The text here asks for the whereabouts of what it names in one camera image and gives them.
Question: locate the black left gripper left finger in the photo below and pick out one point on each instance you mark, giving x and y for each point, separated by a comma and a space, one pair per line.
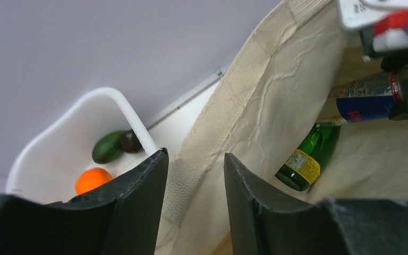
119, 217

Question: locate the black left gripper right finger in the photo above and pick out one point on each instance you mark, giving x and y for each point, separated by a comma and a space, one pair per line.
265, 220

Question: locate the blue labelled bottle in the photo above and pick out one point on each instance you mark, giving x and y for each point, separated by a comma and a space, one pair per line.
370, 98

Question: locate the green glass bottle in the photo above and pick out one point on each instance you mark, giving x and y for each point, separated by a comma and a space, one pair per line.
310, 159

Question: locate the green avocado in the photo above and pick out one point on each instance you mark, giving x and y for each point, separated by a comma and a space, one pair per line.
108, 148

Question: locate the orange fruit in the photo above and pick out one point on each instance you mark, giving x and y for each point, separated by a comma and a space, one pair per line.
91, 179

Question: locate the white plastic basket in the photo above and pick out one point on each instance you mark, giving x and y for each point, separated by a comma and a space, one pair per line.
48, 167

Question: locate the canvas tote bag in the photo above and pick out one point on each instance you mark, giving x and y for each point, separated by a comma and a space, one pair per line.
259, 112

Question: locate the aluminium frame rail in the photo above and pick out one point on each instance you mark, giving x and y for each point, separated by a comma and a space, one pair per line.
187, 97

